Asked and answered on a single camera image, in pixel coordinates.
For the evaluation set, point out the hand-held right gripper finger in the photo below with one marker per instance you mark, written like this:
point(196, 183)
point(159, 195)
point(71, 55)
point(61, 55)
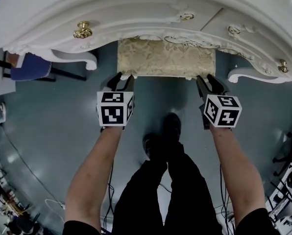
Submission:
point(201, 88)
point(215, 86)

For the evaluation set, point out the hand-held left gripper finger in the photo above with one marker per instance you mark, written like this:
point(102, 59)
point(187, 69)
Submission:
point(129, 86)
point(114, 82)

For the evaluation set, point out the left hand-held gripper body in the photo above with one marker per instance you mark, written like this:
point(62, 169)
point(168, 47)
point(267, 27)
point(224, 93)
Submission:
point(111, 109)

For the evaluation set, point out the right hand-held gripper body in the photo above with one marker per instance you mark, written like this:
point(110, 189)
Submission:
point(223, 111)

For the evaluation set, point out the cream upholstered stool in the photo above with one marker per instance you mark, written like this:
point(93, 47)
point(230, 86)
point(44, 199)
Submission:
point(165, 57)

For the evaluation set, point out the white ornate dressing table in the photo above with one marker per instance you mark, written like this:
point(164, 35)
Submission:
point(136, 8)

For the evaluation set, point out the person's left forearm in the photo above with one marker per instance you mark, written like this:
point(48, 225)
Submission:
point(94, 175)

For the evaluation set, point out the person's right forearm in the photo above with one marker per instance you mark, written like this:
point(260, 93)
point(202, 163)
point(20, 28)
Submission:
point(236, 175)

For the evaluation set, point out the person's right black shoe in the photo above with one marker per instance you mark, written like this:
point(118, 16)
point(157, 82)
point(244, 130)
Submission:
point(172, 126)

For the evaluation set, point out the person's black shoe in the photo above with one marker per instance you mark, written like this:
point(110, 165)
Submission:
point(153, 146)
point(172, 126)

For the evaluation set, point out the person's left black shoe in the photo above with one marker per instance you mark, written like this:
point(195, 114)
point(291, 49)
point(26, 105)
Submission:
point(153, 146)

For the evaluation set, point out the black office chair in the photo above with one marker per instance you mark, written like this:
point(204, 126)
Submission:
point(288, 153)

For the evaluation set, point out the blue chair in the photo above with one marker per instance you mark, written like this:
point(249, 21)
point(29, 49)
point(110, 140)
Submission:
point(31, 67)

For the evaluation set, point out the person's black clothing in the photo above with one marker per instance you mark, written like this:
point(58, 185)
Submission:
point(180, 192)

